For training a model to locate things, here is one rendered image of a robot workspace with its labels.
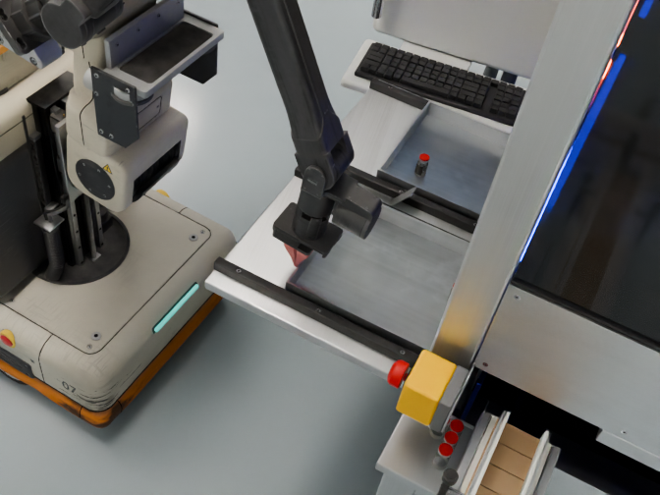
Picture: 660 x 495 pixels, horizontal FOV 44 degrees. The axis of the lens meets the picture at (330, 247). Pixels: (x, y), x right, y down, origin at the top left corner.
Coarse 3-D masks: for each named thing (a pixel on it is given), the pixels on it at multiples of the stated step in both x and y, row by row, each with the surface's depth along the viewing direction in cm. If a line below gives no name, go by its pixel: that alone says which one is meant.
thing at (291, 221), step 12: (288, 216) 135; (300, 216) 130; (276, 228) 133; (288, 228) 133; (300, 228) 131; (312, 228) 130; (324, 228) 132; (336, 228) 136; (300, 240) 132; (312, 240) 133; (324, 240) 133; (336, 240) 134; (324, 252) 132
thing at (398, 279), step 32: (384, 224) 154; (416, 224) 151; (320, 256) 146; (352, 256) 147; (384, 256) 148; (416, 256) 149; (448, 256) 150; (288, 288) 138; (320, 288) 142; (352, 288) 142; (384, 288) 143; (416, 288) 144; (448, 288) 145; (352, 320) 136; (384, 320) 139; (416, 320) 139; (416, 352) 133
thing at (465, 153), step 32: (416, 128) 174; (448, 128) 175; (480, 128) 173; (384, 160) 161; (416, 160) 167; (448, 160) 168; (480, 160) 169; (416, 192) 158; (448, 192) 162; (480, 192) 163
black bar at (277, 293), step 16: (224, 272) 141; (240, 272) 139; (256, 288) 139; (272, 288) 138; (288, 304) 138; (304, 304) 136; (320, 320) 136; (336, 320) 135; (352, 336) 135; (368, 336) 134; (384, 352) 133; (400, 352) 133
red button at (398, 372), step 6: (402, 360) 118; (396, 366) 117; (402, 366) 117; (408, 366) 117; (390, 372) 117; (396, 372) 116; (402, 372) 116; (390, 378) 117; (396, 378) 116; (402, 378) 117; (390, 384) 118; (396, 384) 117
